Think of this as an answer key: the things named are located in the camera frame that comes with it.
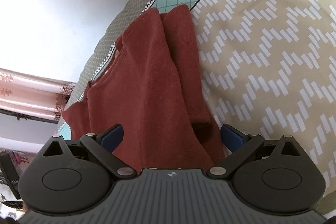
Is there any dark red knit sweater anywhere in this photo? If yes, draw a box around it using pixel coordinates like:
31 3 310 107
62 5 224 170

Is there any dark clutter beside bed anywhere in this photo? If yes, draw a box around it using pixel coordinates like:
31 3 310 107
1 149 30 218

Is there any pink satin lace curtain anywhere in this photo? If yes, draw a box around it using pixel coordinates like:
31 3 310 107
1 68 75 121

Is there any patterned beige teal quilt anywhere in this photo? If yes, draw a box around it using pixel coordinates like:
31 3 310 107
65 0 335 194

